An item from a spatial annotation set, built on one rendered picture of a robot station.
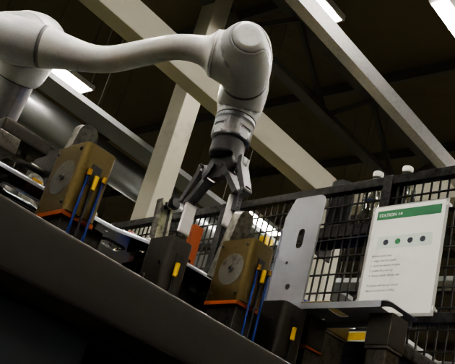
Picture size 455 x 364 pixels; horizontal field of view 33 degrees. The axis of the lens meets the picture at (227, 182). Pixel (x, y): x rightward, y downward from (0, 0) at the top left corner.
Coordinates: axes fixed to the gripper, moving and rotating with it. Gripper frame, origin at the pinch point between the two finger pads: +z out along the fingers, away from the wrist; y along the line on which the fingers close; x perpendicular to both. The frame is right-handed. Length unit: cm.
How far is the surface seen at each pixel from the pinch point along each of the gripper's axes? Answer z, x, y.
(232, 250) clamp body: 11.0, -8.6, 20.0
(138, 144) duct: -399, 412, -711
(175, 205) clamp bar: -6.5, 0.0, -12.2
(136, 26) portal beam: -218, 104, -254
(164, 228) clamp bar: -1.5, 0.9, -15.1
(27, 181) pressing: 14.5, -44.6, 9.5
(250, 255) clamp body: 12.3, -8.3, 24.7
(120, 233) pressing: 13.5, -23.7, 7.1
